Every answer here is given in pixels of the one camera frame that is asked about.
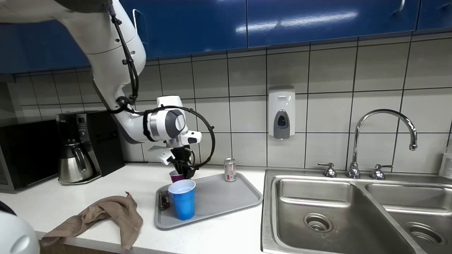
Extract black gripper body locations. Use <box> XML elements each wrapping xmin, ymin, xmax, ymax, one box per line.
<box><xmin>171</xmin><ymin>146</ymin><xmax>195</xmax><ymax>179</ymax></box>

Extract blue plastic cup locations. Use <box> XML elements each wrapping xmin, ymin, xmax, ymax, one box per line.
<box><xmin>169</xmin><ymin>179</ymin><xmax>197</xmax><ymax>220</ymax></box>

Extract purple plastic cup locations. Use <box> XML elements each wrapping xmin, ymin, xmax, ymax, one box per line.
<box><xmin>170</xmin><ymin>170</ymin><xmax>185</xmax><ymax>182</ymax></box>

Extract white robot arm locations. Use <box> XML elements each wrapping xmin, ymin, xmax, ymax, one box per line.
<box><xmin>0</xmin><ymin>0</ymin><xmax>202</xmax><ymax>179</ymax></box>

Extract grey plastic tray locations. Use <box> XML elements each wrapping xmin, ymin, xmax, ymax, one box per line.
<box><xmin>154</xmin><ymin>173</ymin><xmax>262</xmax><ymax>230</ymax></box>

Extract silver soda can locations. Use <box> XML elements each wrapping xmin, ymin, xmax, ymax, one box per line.
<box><xmin>225</xmin><ymin>158</ymin><xmax>236</xmax><ymax>182</ymax></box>

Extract brown cloth towel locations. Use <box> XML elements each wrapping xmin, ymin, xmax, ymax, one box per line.
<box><xmin>41</xmin><ymin>193</ymin><xmax>143</xmax><ymax>251</ymax></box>

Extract black steel coffee maker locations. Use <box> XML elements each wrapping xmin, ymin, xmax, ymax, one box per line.
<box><xmin>57</xmin><ymin>111</ymin><xmax>125</xmax><ymax>185</ymax></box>

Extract steel coffee carafe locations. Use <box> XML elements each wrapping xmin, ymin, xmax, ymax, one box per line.
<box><xmin>58</xmin><ymin>142</ymin><xmax>94</xmax><ymax>185</ymax></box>

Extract white soap dispenser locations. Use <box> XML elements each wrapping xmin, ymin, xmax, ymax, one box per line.
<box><xmin>269</xmin><ymin>89</ymin><xmax>297</xmax><ymax>139</ymax></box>

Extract blue upper cabinets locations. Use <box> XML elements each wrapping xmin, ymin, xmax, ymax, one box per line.
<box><xmin>0</xmin><ymin>0</ymin><xmax>452</xmax><ymax>74</ymax></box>

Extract stainless steel double sink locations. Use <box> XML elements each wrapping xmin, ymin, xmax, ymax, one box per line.
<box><xmin>262</xmin><ymin>170</ymin><xmax>452</xmax><ymax>254</ymax></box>

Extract black microwave oven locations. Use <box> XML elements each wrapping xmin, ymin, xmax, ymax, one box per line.
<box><xmin>0</xmin><ymin>120</ymin><xmax>61</xmax><ymax>192</ymax></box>

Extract chrome sink faucet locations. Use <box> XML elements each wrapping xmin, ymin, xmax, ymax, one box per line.
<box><xmin>317</xmin><ymin>107</ymin><xmax>420</xmax><ymax>180</ymax></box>

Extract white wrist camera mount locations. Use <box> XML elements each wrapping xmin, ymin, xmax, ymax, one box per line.
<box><xmin>153</xmin><ymin>131</ymin><xmax>202</xmax><ymax>165</ymax></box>

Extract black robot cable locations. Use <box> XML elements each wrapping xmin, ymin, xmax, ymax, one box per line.
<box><xmin>108</xmin><ymin>0</ymin><xmax>218</xmax><ymax>169</ymax></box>

